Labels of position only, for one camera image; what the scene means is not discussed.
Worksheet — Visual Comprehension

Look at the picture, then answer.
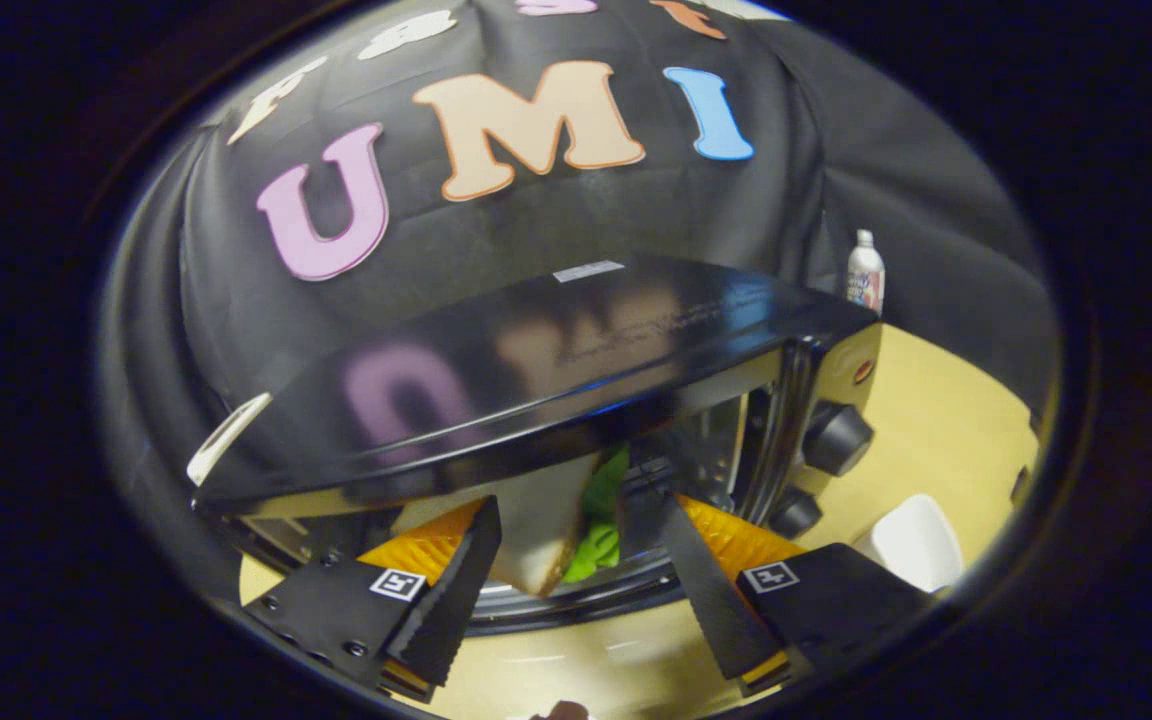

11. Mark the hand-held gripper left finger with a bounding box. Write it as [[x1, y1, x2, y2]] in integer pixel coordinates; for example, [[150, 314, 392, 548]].
[[241, 496, 503, 703]]

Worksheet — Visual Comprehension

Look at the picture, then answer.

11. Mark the white pink spray bottle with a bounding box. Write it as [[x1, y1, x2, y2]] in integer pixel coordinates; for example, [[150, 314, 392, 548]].
[[845, 229, 886, 316]]

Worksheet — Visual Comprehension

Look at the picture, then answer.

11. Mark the black toaster oven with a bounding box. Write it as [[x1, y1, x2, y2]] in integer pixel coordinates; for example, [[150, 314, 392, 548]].
[[191, 255, 882, 636]]

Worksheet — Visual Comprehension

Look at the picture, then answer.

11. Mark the lettuce sandwich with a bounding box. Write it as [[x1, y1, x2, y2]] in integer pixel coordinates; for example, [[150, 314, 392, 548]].
[[391, 445, 632, 599]]

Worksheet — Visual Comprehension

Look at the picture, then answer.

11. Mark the white pop-up toaster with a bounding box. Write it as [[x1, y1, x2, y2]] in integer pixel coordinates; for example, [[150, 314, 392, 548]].
[[186, 392, 274, 487]]

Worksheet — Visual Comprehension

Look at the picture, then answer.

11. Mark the white rectangular dish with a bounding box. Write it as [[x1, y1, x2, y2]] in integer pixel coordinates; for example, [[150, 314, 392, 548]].
[[851, 493, 965, 594]]

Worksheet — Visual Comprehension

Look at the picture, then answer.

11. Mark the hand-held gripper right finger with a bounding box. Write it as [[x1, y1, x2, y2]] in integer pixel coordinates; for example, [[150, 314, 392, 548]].
[[656, 492, 937, 698]]

